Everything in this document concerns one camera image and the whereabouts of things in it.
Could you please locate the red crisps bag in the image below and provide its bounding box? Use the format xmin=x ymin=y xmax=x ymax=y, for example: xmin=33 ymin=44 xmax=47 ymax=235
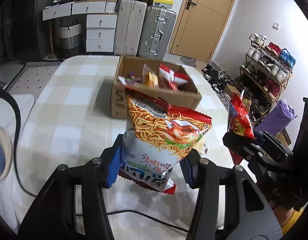
xmin=227 ymin=93 xmax=254 ymax=165

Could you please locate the shoestring potato snack bag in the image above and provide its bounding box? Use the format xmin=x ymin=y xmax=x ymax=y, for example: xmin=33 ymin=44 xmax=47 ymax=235
xmin=120 ymin=87 xmax=212 ymax=194

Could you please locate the purple grape candy bag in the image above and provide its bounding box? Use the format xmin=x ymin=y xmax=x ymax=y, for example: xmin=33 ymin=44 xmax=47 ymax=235
xmin=118 ymin=72 xmax=142 ymax=86

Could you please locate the red chili snack bag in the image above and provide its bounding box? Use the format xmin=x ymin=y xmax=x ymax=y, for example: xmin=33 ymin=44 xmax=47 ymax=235
xmin=159 ymin=64 xmax=190 ymax=91

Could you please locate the yellow shirt sleeve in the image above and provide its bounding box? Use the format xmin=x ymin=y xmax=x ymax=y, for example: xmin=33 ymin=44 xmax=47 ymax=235
xmin=281 ymin=209 xmax=303 ymax=235

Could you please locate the blue bowl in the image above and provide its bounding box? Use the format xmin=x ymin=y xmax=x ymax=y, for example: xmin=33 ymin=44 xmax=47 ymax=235
xmin=0 ymin=126 xmax=13 ymax=180

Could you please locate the wooden shoe rack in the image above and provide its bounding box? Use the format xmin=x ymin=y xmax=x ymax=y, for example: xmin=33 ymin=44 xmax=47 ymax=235
xmin=234 ymin=33 xmax=296 ymax=126

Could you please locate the patterned floor rug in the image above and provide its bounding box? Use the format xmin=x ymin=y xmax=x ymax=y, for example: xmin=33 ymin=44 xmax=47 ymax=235
xmin=6 ymin=61 xmax=62 ymax=98

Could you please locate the orange snack packet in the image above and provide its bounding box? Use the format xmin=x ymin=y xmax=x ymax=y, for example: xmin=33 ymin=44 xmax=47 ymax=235
xmin=142 ymin=64 xmax=159 ymax=88

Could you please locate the brown cardboard box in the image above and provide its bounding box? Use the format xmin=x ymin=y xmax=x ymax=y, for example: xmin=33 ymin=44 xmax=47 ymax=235
xmin=110 ymin=55 xmax=203 ymax=119

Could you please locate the striped woven laundry basket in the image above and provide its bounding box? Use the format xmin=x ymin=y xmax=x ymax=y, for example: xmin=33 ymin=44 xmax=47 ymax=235
xmin=57 ymin=19 xmax=82 ymax=59

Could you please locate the wooden door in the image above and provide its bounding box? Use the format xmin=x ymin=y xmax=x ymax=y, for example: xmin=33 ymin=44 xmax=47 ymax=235
xmin=169 ymin=0 xmax=235 ymax=62

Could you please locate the white drawer desk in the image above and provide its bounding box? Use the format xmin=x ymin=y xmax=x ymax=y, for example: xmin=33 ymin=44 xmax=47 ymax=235
xmin=42 ymin=0 xmax=117 ymax=53

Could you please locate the beige hard suitcase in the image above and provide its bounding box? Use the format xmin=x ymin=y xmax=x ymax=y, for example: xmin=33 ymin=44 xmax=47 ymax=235
xmin=114 ymin=0 xmax=147 ymax=56

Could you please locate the silver aluminium suitcase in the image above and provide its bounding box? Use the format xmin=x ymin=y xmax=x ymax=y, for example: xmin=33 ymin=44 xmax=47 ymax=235
xmin=138 ymin=6 xmax=176 ymax=60

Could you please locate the black cable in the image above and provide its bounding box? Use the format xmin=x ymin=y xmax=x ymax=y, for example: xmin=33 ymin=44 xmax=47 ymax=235
xmin=0 ymin=86 xmax=190 ymax=233

